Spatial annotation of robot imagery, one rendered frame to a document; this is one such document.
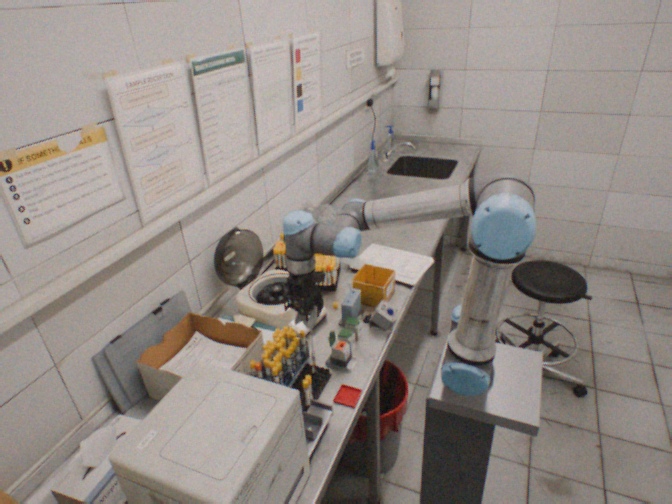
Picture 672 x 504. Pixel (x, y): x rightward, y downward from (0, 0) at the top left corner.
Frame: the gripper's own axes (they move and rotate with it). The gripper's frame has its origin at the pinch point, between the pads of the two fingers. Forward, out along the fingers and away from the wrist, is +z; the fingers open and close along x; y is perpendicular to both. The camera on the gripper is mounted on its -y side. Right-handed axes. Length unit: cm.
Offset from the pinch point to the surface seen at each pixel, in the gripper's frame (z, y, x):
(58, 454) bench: 19, 49, -50
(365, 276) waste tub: 18, -53, -2
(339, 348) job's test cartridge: 14.1, -7.2, 5.7
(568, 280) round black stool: 43, -118, 79
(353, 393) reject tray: 21.5, 1.9, 13.7
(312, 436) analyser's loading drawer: 16.7, 22.9, 10.4
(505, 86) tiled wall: -21, -249, 30
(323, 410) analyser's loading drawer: 17.8, 13.6, 9.3
